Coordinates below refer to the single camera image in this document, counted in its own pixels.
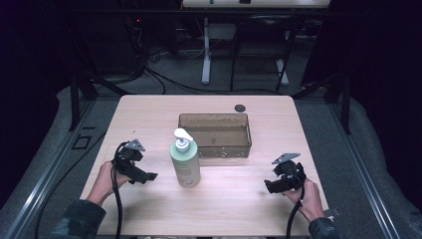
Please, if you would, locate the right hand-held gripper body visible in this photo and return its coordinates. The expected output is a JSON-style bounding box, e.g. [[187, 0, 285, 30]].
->
[[271, 152, 308, 191]]

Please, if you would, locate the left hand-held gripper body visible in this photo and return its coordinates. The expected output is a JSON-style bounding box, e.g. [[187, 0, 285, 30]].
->
[[112, 138, 146, 176]]

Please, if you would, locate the green pump bottle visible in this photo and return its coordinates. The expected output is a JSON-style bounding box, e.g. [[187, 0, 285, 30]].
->
[[169, 127, 202, 189]]

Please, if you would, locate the brown translucent plastic box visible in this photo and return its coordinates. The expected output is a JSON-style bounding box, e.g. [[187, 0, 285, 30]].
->
[[177, 113, 253, 159]]

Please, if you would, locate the person's left hand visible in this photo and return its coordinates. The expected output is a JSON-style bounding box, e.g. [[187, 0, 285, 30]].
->
[[86, 160, 132, 207]]

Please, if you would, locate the person's right hand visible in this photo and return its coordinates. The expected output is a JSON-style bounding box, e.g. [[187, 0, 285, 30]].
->
[[282, 177, 326, 224]]

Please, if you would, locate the white desk leg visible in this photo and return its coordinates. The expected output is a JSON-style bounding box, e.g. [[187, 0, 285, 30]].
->
[[201, 17, 212, 86], [276, 30, 291, 88]]

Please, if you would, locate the black chair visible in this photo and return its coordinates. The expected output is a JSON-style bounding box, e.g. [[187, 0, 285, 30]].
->
[[229, 13, 306, 93]]

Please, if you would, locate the white desk top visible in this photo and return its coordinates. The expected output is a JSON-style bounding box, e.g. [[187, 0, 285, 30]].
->
[[181, 0, 331, 10]]

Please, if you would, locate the left hand-held gripper black cable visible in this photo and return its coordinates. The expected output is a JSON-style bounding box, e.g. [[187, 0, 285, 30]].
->
[[110, 141, 133, 239]]

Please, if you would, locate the hand-held gripper black cable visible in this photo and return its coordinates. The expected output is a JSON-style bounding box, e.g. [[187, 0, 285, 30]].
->
[[110, 141, 133, 239], [285, 170, 308, 239]]

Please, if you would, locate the right hand-held gripper black cable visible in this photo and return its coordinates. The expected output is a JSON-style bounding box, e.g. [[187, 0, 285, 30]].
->
[[285, 170, 308, 239]]

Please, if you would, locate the thin black floor cable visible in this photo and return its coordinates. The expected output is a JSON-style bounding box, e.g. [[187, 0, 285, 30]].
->
[[34, 131, 107, 239]]

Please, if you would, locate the metal floor rail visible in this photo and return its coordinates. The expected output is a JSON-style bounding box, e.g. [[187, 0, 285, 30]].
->
[[2, 99, 98, 239], [325, 99, 402, 239]]

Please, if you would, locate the black metal frame stand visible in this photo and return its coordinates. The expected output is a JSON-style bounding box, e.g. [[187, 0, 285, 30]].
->
[[64, 19, 131, 132], [291, 70, 353, 135]]

